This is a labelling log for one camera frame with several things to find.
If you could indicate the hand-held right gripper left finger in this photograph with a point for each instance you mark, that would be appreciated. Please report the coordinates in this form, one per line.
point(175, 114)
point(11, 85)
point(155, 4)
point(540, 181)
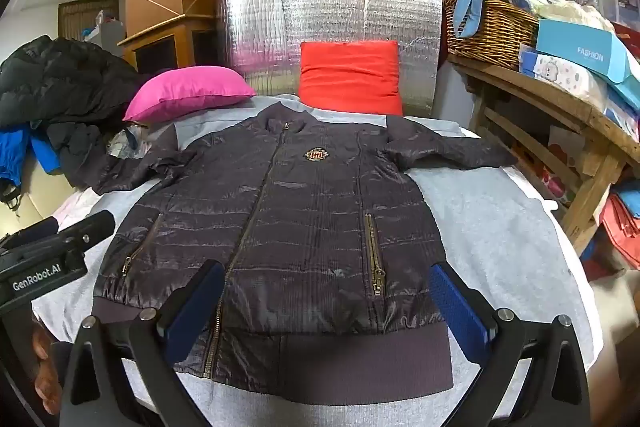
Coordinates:
point(197, 312)

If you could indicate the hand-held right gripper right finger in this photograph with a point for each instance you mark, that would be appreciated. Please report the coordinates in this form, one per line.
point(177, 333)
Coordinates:
point(457, 307)

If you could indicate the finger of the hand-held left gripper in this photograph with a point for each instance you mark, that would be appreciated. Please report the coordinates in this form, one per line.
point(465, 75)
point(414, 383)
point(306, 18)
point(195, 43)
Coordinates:
point(32, 231)
point(90, 226)

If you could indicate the dark quilted zip jacket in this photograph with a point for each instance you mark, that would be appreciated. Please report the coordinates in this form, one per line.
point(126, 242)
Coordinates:
point(300, 217)

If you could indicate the person's left hand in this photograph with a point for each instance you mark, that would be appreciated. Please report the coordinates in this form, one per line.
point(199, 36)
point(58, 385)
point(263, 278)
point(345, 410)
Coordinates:
point(46, 367)

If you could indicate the beige leather sofa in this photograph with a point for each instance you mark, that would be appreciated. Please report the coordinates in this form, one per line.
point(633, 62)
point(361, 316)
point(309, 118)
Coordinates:
point(35, 197)

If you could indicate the blue garment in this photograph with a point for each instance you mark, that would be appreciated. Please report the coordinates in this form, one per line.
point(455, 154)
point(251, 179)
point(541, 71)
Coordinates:
point(10, 152)

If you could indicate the grey blanket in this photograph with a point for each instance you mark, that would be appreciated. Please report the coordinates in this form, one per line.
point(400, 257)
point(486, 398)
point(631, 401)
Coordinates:
point(490, 227)

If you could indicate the white bed sheet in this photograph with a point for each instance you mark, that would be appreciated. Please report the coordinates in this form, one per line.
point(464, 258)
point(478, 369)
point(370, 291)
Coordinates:
point(575, 257)

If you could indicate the black puffer jacket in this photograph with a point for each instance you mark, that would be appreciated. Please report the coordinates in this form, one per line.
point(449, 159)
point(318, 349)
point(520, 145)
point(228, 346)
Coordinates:
point(60, 82)

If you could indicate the pink pillow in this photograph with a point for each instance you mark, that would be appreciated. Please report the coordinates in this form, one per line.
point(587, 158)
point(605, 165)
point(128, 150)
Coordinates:
point(192, 93)

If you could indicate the red bag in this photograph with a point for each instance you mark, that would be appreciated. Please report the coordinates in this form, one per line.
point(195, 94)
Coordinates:
point(622, 232)

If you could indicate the wooden table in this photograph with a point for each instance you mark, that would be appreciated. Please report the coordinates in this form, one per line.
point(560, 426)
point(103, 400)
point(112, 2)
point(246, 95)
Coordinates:
point(550, 99)

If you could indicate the white printed box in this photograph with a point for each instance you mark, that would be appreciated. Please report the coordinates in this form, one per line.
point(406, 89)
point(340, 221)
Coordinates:
point(565, 77)

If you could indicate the red pillow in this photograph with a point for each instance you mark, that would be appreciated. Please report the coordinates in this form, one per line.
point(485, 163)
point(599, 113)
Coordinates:
point(350, 77)

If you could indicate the silver insulation mat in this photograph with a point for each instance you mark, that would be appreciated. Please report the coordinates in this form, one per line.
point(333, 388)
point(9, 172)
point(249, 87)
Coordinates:
point(270, 27)

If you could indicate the wicker basket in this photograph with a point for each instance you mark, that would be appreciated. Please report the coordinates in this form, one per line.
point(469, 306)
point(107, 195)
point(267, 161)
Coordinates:
point(495, 32)

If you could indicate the blue cardboard box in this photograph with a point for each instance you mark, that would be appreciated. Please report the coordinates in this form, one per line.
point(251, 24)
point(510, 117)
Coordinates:
point(585, 49)

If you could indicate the cream cloth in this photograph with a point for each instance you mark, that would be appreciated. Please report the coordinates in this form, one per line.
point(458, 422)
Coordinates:
point(575, 14)

